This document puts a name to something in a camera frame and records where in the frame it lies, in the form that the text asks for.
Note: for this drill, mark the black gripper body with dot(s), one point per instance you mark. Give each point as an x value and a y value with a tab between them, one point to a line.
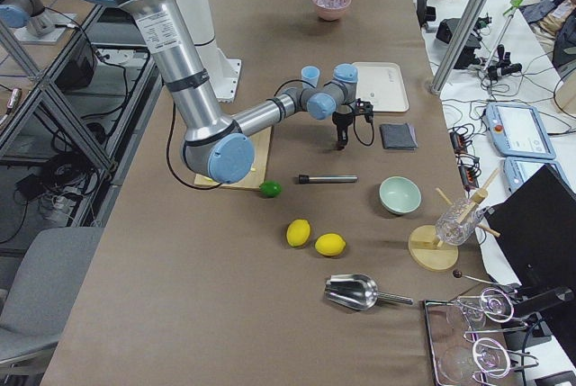
341	123

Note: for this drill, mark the steel muddler black tip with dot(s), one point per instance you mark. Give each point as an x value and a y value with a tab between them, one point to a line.
326	179

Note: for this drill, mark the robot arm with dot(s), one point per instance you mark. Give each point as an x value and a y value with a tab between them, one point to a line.
215	144

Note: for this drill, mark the light blue cup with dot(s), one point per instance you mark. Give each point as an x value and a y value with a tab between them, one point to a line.
310	76

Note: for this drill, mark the wooden cup stand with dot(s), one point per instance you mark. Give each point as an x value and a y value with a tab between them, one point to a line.
435	247

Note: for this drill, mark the grey folded cloth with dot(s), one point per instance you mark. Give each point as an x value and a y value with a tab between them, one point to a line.
398	136

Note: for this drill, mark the cream rabbit tray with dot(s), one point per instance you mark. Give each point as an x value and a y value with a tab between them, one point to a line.
381	84

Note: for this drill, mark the mint green bowl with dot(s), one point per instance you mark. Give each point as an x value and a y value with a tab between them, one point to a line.
399	195

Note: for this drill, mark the bamboo cutting board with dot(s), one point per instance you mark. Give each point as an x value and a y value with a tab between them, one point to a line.
258	165

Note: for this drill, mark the green lime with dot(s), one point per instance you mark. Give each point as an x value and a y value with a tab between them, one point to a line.
270	189

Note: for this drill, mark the lower yellow lemon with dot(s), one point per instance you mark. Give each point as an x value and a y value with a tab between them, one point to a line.
298	233

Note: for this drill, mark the yellow lemon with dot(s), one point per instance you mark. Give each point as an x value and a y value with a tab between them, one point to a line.
330	244
298	233

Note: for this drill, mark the upper yellow lemon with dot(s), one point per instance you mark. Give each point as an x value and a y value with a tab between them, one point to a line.
330	244

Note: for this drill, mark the pink bowl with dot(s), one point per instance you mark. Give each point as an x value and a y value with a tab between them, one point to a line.
331	10

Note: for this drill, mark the clear glass on stand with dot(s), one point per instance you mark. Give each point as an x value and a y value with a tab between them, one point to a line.
458	223

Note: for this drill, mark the steel scoop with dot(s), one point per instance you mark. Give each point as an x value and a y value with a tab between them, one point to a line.
359	292

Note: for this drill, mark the teach pendant tablet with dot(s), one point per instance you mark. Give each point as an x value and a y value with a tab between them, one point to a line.
518	170
517	130

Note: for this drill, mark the grey office chair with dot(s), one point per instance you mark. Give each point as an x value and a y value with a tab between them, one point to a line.
44	290

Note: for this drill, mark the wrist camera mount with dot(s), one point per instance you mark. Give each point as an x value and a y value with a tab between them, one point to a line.
364	109

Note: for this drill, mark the aluminium frame post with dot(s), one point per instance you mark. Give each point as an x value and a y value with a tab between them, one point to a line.
456	45

